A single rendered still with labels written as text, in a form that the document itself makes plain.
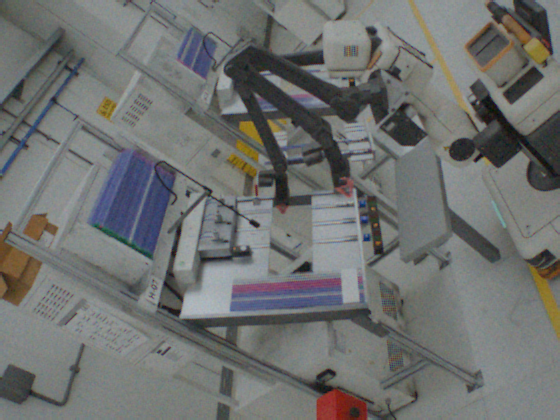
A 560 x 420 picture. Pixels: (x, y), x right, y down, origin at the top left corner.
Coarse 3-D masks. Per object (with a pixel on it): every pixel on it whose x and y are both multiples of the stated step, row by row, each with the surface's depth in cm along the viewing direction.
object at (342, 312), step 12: (228, 312) 202; (252, 312) 201; (264, 312) 200; (276, 312) 199; (288, 312) 199; (300, 312) 198; (312, 312) 198; (324, 312) 198; (336, 312) 197; (348, 312) 197; (360, 312) 197; (204, 324) 204; (216, 324) 204; (228, 324) 204; (240, 324) 204; (252, 324) 203; (264, 324) 203
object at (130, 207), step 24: (120, 168) 220; (144, 168) 230; (120, 192) 212; (144, 192) 222; (168, 192) 232; (96, 216) 199; (120, 216) 204; (144, 216) 213; (120, 240) 199; (144, 240) 206
